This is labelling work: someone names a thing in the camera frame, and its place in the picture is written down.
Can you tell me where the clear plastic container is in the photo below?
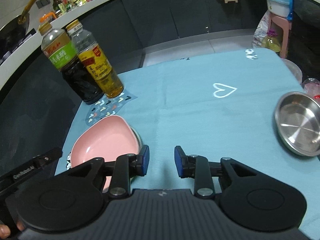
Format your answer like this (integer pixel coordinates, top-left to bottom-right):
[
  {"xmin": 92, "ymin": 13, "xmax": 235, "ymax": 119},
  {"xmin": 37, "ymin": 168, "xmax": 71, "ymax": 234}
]
[{"xmin": 282, "ymin": 59, "xmax": 303, "ymax": 85}]

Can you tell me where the large oil jug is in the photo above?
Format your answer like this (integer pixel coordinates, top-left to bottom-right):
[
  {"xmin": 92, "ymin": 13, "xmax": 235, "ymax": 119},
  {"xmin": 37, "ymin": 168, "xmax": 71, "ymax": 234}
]
[{"xmin": 261, "ymin": 29, "xmax": 281, "ymax": 54}]

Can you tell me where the dark vinegar bottle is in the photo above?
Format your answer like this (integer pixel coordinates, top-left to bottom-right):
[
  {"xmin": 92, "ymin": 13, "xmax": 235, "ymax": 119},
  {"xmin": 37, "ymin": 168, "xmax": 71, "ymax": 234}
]
[{"xmin": 39, "ymin": 22, "xmax": 104, "ymax": 105}]

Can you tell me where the pink plastic stool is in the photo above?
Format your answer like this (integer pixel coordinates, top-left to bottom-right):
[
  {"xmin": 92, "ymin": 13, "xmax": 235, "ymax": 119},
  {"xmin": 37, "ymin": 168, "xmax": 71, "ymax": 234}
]
[{"xmin": 268, "ymin": 12, "xmax": 292, "ymax": 59}]

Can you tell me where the person's hand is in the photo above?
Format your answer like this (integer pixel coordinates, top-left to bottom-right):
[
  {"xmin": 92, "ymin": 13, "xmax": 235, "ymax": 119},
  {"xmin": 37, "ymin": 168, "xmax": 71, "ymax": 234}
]
[{"xmin": 0, "ymin": 221, "xmax": 24, "ymax": 239}]

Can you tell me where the green plate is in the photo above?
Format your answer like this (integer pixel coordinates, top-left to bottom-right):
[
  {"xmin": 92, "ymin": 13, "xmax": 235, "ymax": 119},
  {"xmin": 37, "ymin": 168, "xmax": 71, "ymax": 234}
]
[{"xmin": 130, "ymin": 127, "xmax": 143, "ymax": 154}]

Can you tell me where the white blue lidded pot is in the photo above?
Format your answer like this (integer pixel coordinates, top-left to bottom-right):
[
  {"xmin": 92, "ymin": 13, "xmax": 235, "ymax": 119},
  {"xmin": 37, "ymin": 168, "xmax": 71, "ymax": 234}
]
[{"xmin": 266, "ymin": 0, "xmax": 290, "ymax": 18}]

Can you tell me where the black mesh rack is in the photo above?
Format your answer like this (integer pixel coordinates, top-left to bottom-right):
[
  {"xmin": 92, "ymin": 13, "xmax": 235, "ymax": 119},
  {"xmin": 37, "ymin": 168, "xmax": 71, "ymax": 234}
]
[{"xmin": 287, "ymin": 0, "xmax": 319, "ymax": 80}]

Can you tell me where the pink square dish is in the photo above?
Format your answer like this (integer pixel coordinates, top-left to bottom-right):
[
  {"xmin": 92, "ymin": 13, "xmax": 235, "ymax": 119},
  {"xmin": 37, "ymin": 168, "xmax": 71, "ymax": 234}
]
[{"xmin": 70, "ymin": 115, "xmax": 140, "ymax": 193}]

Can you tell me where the blue tablecloth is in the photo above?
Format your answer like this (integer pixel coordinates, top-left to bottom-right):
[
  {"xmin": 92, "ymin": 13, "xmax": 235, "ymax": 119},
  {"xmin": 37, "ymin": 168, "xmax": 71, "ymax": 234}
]
[{"xmin": 54, "ymin": 48, "xmax": 320, "ymax": 235}]

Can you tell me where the yellow oil bottle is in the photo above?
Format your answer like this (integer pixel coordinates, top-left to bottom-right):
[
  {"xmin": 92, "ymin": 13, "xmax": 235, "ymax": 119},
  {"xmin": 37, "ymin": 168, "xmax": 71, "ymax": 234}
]
[{"xmin": 66, "ymin": 20, "xmax": 124, "ymax": 98}]

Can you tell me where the stainless steel bowl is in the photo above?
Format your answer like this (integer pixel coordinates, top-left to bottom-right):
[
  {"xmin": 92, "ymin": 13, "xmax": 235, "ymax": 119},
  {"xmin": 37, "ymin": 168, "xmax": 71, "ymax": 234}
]
[{"xmin": 274, "ymin": 92, "xmax": 319, "ymax": 157}]

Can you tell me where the black wok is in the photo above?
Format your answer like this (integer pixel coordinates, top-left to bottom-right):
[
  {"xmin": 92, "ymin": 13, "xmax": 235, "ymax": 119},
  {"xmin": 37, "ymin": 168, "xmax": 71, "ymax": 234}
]
[{"xmin": 1, "ymin": 0, "xmax": 37, "ymax": 59}]

